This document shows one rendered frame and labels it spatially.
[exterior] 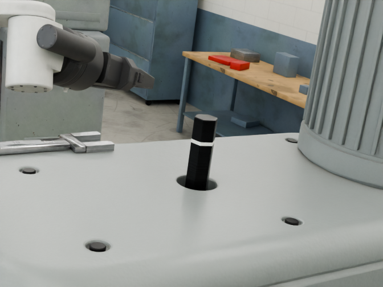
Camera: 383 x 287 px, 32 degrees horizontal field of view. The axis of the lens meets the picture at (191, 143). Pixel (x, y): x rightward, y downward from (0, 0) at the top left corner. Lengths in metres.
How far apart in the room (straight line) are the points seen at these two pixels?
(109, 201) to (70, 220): 0.05
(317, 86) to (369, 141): 0.08
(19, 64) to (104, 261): 0.53
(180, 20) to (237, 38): 0.81
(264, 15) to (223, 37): 0.77
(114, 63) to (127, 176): 0.50
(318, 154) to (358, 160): 0.05
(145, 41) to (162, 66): 0.36
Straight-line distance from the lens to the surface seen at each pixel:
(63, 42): 0.92
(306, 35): 6.73
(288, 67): 6.41
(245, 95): 7.46
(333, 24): 0.69
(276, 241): 0.51
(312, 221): 0.56
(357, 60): 0.65
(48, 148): 0.63
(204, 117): 0.58
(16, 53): 0.94
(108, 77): 1.06
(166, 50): 7.99
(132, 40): 8.33
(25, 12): 0.95
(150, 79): 1.14
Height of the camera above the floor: 2.10
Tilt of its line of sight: 18 degrees down
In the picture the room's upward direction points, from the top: 8 degrees clockwise
